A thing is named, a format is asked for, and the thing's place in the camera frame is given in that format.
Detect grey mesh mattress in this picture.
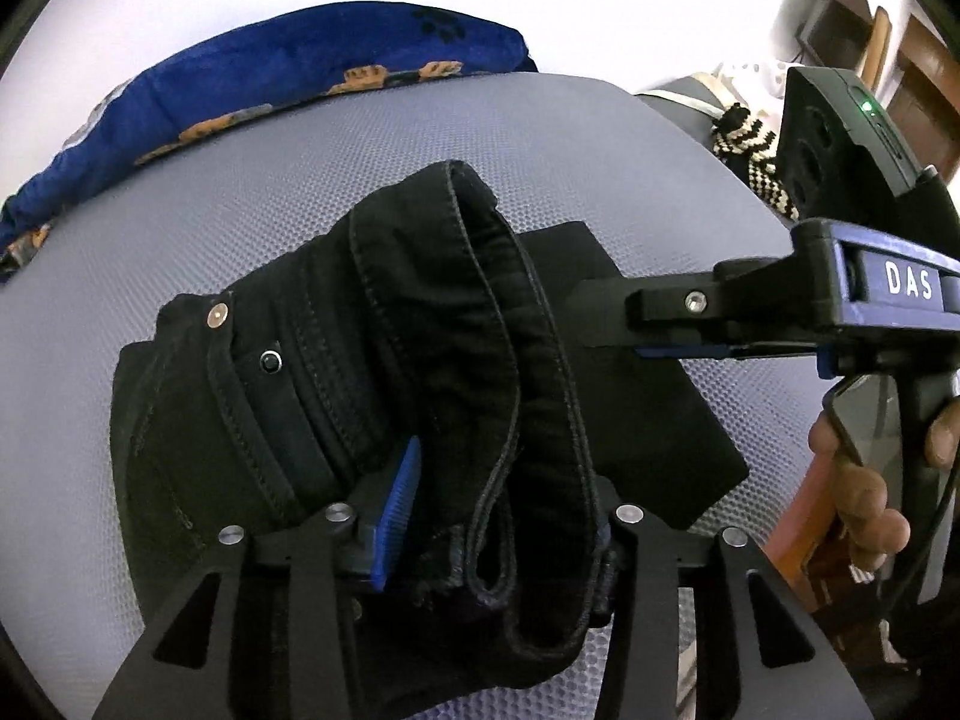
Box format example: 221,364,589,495
2,73,789,718

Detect blue floral blanket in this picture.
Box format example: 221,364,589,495
2,2,535,278

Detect white patterned cloth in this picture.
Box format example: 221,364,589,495
692,60,791,132

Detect black denim pants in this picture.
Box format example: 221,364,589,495
110,161,747,718

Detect black white zigzag cloth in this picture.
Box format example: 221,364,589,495
711,103,799,223

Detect person right hand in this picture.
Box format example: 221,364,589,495
809,413,911,572

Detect black camera box green light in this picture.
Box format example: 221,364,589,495
776,65,955,236

